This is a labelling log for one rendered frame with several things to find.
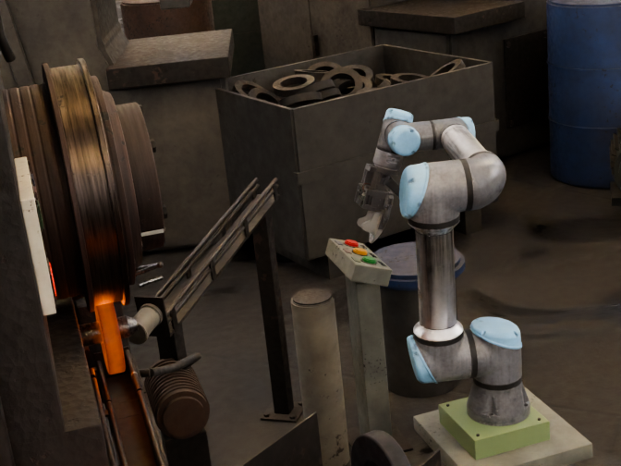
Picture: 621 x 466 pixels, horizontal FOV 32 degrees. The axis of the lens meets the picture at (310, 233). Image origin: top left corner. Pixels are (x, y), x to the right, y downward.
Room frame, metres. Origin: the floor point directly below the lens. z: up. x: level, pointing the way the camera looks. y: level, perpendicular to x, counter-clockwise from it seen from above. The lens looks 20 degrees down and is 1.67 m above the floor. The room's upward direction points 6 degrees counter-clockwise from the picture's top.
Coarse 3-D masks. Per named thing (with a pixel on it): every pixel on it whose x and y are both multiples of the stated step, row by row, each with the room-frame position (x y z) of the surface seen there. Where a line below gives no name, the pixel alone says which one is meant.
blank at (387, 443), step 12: (372, 432) 1.57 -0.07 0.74; (384, 432) 1.56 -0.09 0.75; (360, 444) 1.58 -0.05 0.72; (372, 444) 1.54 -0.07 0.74; (384, 444) 1.53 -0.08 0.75; (396, 444) 1.53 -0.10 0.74; (360, 456) 1.58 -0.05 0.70; (372, 456) 1.55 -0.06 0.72; (384, 456) 1.51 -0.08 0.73; (396, 456) 1.51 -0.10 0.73
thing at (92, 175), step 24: (72, 72) 1.91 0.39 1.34; (72, 96) 1.84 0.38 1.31; (72, 120) 1.79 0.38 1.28; (96, 120) 1.79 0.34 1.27; (72, 144) 1.76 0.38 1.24; (96, 144) 1.77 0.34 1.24; (72, 168) 1.74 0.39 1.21; (96, 168) 1.75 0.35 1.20; (96, 192) 1.74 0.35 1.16; (96, 216) 1.73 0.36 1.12; (96, 240) 1.73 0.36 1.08; (120, 240) 1.73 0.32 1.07; (96, 264) 1.74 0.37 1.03; (120, 264) 1.76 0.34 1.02; (96, 288) 1.77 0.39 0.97; (120, 288) 1.79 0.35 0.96
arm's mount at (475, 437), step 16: (464, 400) 2.35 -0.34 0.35; (448, 416) 2.29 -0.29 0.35; (464, 416) 2.27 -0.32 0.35; (464, 432) 2.21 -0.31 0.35; (480, 432) 2.19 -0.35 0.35; (496, 432) 2.19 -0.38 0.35; (512, 432) 2.19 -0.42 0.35; (528, 432) 2.20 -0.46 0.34; (544, 432) 2.21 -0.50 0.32; (480, 448) 2.16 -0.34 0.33; (496, 448) 2.17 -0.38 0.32; (512, 448) 2.19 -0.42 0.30
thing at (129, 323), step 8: (120, 320) 1.94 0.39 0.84; (128, 320) 1.95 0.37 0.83; (80, 328) 1.92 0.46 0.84; (88, 328) 1.92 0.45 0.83; (96, 328) 1.93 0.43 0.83; (120, 328) 1.93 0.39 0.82; (128, 328) 1.94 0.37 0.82; (136, 328) 1.95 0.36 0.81; (88, 336) 1.92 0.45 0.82; (96, 336) 1.92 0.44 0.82; (128, 336) 1.94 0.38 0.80; (88, 344) 1.92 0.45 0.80
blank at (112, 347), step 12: (96, 312) 1.95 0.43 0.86; (108, 312) 1.91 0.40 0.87; (108, 324) 1.89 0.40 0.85; (108, 336) 1.88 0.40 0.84; (120, 336) 1.88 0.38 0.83; (108, 348) 1.87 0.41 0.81; (120, 348) 1.88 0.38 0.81; (108, 360) 1.87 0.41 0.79; (120, 360) 1.88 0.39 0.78; (108, 372) 1.90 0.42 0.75; (120, 372) 1.91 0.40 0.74
